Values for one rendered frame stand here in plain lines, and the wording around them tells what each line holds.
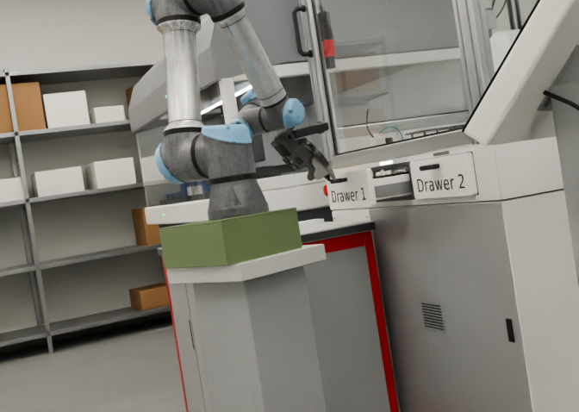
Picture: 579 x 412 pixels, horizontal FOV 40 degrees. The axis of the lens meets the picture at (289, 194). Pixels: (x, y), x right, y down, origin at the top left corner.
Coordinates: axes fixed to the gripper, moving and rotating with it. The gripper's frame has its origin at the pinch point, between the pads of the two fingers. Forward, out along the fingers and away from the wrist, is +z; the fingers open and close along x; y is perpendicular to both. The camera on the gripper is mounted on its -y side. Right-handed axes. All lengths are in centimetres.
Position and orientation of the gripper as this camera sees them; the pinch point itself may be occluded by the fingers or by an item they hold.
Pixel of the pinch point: (331, 175)
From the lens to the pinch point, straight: 239.8
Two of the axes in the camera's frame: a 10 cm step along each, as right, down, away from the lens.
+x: 3.6, -0.4, -9.3
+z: 6.5, 7.3, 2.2
